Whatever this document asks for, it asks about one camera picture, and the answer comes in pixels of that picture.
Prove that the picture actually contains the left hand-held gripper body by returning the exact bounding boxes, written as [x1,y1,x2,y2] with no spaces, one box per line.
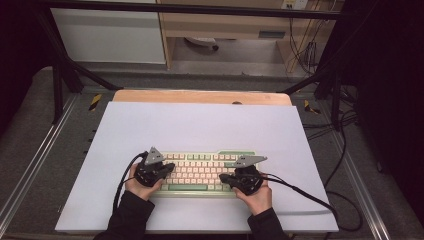
[134,146,167,188]

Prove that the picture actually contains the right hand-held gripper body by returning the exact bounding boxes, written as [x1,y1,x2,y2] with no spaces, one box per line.
[232,154,269,197]

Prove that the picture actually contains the green and cream keyboard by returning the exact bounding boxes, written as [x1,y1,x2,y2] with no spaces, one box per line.
[151,150,258,198]

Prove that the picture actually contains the person's left hand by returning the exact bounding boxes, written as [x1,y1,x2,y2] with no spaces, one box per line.
[124,163,165,202]

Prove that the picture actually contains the person's right hand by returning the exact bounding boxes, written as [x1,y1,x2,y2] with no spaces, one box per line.
[231,172,273,217]

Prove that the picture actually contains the light wooden table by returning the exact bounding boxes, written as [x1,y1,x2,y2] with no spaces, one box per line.
[112,89,293,107]

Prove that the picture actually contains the yellow black tape strip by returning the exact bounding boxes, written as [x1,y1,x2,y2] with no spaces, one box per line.
[88,93,102,112]
[303,99,321,115]

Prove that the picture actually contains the black metal stand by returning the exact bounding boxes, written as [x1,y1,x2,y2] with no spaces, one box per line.
[282,49,346,132]
[35,9,124,125]

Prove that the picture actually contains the office chair base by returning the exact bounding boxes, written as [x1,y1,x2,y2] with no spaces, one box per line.
[184,36,220,52]

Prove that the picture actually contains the white cabinet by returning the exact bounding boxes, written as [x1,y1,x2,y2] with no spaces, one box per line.
[50,7,167,65]

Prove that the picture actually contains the light wooden desk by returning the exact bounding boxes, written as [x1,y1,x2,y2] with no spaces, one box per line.
[156,0,336,74]

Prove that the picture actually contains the white power socket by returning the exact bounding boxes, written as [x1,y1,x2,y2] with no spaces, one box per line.
[280,0,310,11]

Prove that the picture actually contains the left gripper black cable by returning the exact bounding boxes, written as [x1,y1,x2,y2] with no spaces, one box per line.
[112,151,150,213]

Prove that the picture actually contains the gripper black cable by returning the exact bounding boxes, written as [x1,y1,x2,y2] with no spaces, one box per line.
[112,151,150,213]
[261,172,363,233]

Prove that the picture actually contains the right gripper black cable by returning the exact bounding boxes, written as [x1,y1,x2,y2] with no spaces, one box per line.
[261,172,363,233]

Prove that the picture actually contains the black floor cables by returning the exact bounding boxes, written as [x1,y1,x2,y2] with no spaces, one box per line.
[302,109,359,188]

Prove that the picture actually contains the aluminium floor rail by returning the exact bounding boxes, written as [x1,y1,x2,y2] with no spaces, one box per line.
[0,94,80,228]
[328,129,392,240]

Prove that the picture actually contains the hanging cable bundle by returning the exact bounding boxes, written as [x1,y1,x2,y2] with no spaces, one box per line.
[287,16,322,75]

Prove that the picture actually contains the black frame crossbar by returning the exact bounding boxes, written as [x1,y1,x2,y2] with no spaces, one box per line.
[39,0,346,21]

